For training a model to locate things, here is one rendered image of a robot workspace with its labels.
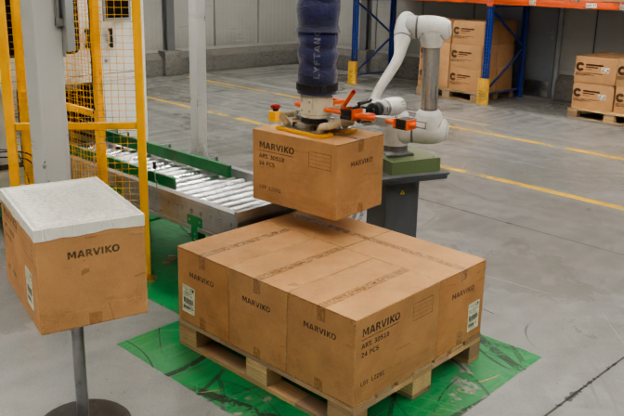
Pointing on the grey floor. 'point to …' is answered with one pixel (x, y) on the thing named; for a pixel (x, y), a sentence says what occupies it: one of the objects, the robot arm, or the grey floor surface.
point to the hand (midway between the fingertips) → (353, 113)
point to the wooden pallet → (273, 383)
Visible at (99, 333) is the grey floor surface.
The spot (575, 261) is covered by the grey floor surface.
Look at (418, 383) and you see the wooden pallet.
